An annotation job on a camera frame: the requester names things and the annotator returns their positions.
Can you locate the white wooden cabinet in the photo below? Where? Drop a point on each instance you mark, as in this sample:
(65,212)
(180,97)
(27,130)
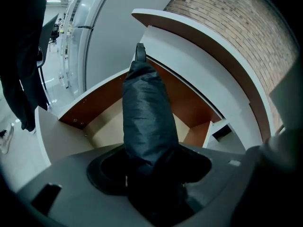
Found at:
(189,63)

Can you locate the person's dark trouser leg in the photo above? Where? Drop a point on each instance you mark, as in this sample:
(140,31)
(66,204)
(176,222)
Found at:
(21,67)

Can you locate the person's white shoe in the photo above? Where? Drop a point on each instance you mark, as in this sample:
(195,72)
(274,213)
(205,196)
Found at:
(6,139)

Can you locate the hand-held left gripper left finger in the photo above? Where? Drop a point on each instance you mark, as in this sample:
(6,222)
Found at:
(71,174)

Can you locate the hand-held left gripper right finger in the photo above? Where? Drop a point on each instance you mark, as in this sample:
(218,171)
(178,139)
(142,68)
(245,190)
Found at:
(220,171)

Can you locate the white refrigerator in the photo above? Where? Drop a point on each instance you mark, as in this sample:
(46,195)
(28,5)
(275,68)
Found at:
(113,32)

